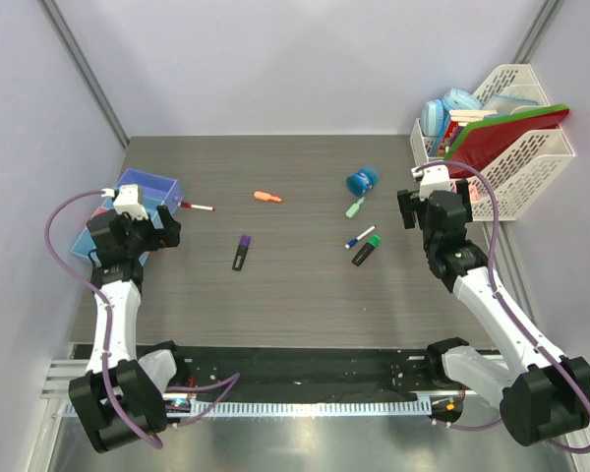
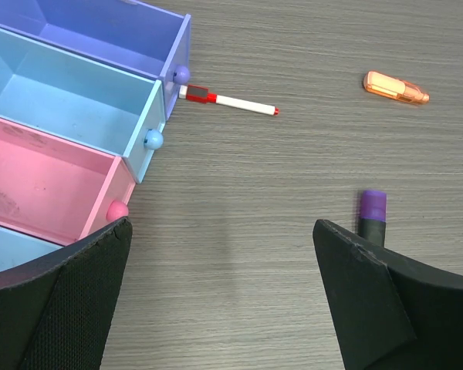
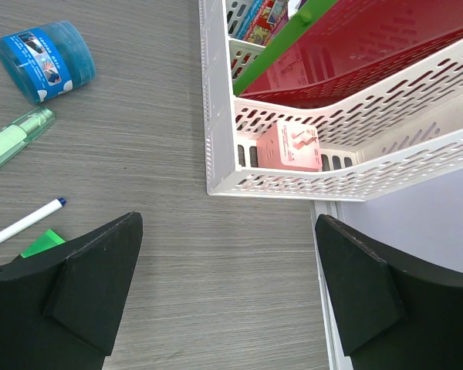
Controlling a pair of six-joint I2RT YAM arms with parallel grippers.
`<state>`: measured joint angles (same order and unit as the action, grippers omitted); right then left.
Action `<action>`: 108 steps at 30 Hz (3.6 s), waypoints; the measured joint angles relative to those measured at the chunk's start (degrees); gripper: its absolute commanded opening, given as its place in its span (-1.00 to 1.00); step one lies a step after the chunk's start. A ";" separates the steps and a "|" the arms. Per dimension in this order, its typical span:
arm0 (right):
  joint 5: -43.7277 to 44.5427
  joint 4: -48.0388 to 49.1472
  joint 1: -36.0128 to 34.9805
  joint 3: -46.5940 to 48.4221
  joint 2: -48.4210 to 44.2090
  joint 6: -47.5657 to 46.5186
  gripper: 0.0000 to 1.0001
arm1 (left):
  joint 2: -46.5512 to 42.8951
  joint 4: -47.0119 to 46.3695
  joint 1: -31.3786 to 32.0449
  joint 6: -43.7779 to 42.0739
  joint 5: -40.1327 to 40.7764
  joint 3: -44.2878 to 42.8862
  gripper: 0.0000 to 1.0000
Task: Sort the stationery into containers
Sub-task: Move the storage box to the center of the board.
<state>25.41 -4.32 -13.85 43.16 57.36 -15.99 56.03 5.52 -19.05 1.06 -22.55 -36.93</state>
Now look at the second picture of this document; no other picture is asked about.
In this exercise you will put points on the red whiteboard marker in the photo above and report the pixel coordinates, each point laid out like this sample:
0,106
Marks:
199,94

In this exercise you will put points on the purple plastic drawer box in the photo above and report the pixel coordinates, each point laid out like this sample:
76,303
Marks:
130,35

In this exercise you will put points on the purple capped black highlighter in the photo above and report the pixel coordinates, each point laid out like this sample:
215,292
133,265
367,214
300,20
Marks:
372,216

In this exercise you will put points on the light blue drawer box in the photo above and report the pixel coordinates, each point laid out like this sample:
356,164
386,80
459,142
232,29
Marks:
75,98
17,248

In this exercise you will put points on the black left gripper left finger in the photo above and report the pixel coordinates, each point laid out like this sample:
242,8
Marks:
56,311

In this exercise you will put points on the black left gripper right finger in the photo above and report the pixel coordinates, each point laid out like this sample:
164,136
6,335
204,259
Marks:
389,311

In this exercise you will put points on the pink plastic drawer box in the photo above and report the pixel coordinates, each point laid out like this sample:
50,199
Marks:
56,189

